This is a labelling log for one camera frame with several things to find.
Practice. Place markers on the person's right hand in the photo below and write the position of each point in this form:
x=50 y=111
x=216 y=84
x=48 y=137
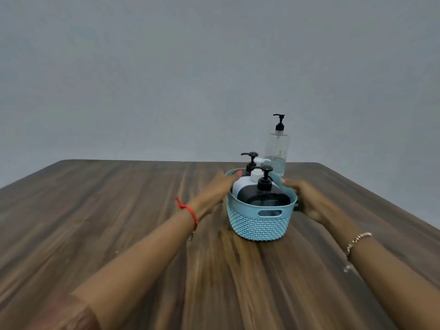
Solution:
x=309 y=199

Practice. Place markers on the person's left hand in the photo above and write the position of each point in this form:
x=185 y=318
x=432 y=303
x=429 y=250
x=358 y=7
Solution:
x=213 y=195

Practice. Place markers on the white square dispenser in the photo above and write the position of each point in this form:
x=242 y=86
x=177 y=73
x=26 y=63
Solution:
x=240 y=185

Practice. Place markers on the black pump with short tube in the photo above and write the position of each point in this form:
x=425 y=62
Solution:
x=264 y=182

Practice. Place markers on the small black pump head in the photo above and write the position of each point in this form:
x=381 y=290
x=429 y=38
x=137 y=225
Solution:
x=251 y=161

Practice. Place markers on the teal plastic basket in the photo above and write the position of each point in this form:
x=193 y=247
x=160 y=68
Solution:
x=257 y=226

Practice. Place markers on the tall clear plastic bottle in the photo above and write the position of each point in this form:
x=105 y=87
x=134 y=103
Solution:
x=276 y=147

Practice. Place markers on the black pump with long tube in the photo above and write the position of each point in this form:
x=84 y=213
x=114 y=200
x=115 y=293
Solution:
x=279 y=123

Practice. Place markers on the person's right forearm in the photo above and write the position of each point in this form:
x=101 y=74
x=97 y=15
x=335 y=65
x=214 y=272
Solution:
x=378 y=274

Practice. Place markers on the person's left forearm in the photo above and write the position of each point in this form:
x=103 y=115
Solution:
x=130 y=268

